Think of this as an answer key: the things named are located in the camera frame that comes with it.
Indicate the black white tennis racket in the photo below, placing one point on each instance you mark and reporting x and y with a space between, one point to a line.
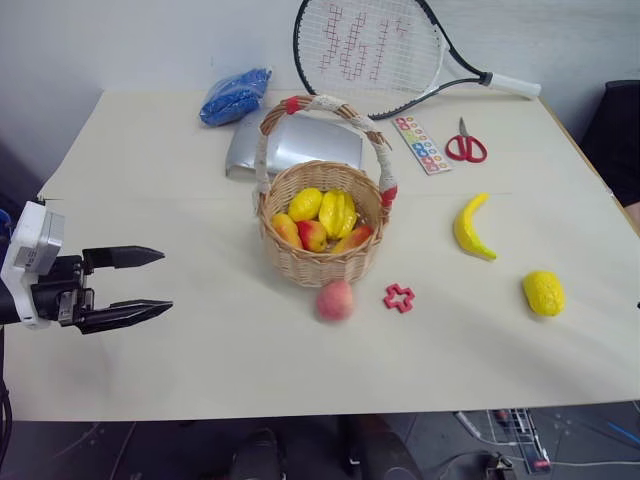
380 50

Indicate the yellow bumpy lemon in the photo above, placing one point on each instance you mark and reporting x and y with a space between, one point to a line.
544 293

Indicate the yellow lemon in basket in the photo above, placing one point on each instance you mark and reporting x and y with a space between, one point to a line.
305 203

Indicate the wicker basket with handle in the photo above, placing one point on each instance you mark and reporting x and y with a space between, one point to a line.
325 210

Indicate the yellow banana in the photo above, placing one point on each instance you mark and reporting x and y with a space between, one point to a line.
470 230

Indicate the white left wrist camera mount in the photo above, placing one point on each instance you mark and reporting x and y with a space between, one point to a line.
31 255

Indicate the silver foil pouch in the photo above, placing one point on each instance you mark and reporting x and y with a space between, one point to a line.
300 145

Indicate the red yellow mango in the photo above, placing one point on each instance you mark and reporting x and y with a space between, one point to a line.
353 238
313 235
287 230

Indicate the pink peach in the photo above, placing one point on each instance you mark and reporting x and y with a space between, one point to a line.
334 300

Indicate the dark rounded robot foot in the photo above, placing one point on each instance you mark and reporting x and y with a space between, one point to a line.
257 457
382 452

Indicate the yellow star fruit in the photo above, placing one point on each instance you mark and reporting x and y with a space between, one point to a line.
338 213

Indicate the red cross-shaped cutter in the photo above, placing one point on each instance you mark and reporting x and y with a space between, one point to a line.
399 298

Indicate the black office chair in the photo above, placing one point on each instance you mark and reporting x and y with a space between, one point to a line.
612 140

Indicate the colourful sticker sheet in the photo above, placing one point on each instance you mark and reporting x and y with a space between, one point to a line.
423 145

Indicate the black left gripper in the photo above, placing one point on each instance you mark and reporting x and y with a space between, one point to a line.
50 295

